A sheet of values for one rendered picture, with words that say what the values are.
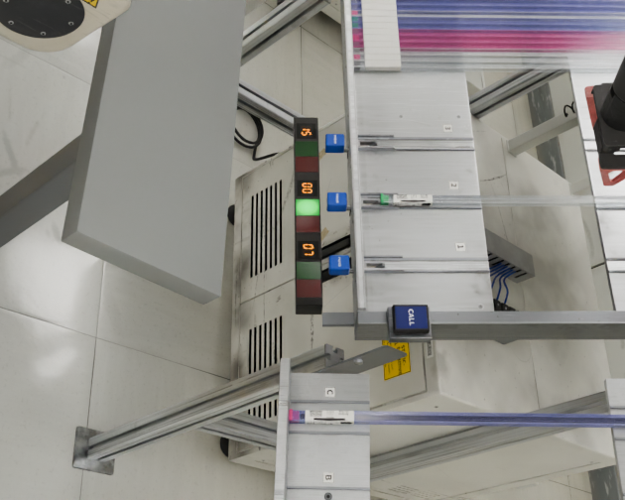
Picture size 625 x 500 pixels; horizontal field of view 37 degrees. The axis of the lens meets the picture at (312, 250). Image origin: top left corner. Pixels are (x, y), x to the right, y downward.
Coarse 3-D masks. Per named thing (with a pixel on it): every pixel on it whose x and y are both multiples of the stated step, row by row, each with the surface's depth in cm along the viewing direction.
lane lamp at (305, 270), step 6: (300, 264) 139; (306, 264) 139; (312, 264) 139; (318, 264) 139; (300, 270) 139; (306, 270) 139; (312, 270) 139; (318, 270) 139; (300, 276) 138; (306, 276) 138; (312, 276) 138; (318, 276) 138
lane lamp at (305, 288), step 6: (300, 282) 138; (306, 282) 138; (312, 282) 138; (318, 282) 138; (300, 288) 137; (306, 288) 137; (312, 288) 137; (318, 288) 137; (300, 294) 137; (306, 294) 137; (312, 294) 137; (318, 294) 137
